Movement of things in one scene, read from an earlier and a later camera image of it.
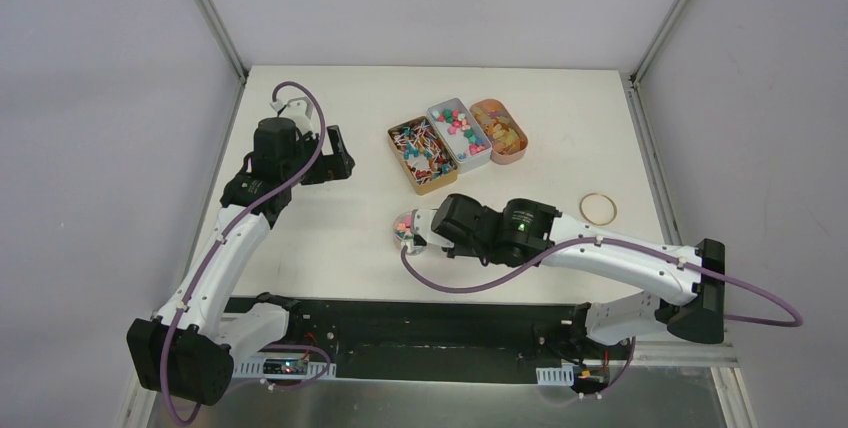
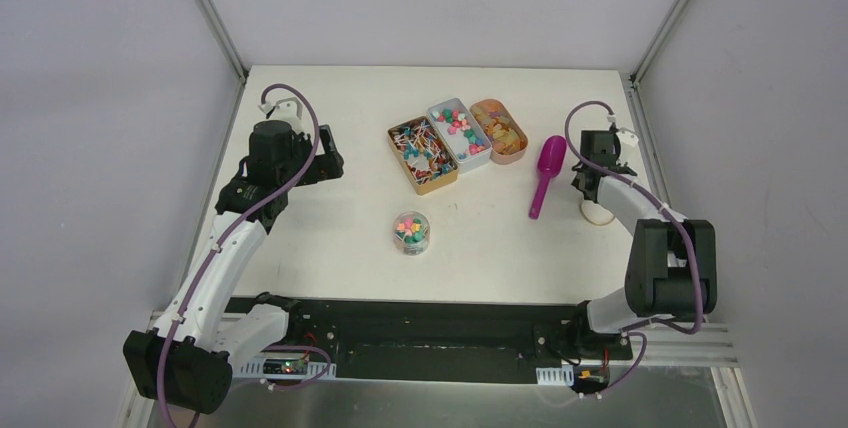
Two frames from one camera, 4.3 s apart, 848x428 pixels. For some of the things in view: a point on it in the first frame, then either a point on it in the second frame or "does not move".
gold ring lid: [598, 208] does not move
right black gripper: [456, 250] → [575, 183]
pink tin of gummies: [505, 137] does not move
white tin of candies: [466, 143] does not move
